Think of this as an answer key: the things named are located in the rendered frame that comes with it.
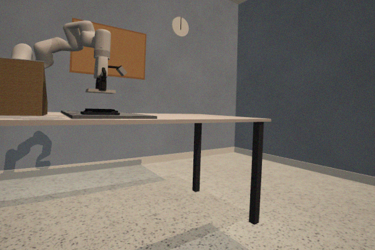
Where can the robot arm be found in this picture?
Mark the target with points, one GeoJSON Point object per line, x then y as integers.
{"type": "Point", "coordinates": [100, 40]}

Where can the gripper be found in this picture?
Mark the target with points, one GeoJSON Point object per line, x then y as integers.
{"type": "Point", "coordinates": [101, 72]}

